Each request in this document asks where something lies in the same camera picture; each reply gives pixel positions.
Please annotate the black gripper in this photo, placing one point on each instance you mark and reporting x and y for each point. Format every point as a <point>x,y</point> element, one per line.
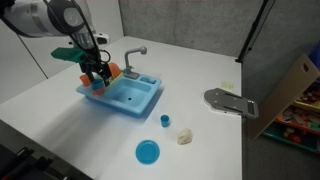
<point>92,63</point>

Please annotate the blue cup with handle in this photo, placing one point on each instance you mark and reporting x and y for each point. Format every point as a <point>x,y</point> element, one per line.
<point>97,84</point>

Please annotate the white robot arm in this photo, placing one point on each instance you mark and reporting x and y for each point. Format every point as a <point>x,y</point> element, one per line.
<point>57,18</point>

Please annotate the small orange cup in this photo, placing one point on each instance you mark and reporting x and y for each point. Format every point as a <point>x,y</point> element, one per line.
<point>85,80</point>

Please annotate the orange toy plate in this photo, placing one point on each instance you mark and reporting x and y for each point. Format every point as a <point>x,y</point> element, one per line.
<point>115,70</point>

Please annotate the small blue cup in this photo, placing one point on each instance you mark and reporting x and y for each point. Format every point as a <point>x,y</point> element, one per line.
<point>165,120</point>

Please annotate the round blue plate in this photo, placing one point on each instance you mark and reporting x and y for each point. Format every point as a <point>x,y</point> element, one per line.
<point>147,152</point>

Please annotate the grey metal mounting plate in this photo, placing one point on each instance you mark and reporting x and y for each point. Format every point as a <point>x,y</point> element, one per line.
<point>227,102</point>

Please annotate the yellow-green dish rack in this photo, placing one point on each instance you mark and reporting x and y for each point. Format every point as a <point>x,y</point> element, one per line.
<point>113,80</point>

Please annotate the light blue toy sink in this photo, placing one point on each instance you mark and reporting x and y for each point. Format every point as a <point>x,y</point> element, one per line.
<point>128,96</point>

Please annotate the blue toy sponge brush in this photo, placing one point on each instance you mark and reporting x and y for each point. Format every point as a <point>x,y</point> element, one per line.
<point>148,80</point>

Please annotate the cream toy shell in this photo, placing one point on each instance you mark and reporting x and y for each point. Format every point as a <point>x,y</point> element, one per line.
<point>184,137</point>

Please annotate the black tripod stand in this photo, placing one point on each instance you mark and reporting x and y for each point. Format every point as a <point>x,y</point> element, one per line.
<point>249,37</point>

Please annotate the toy shelf with toys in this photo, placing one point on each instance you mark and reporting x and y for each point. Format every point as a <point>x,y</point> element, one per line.
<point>299,124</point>

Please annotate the green wrist camera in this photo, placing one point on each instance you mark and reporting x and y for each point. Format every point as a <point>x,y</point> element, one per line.
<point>68,54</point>

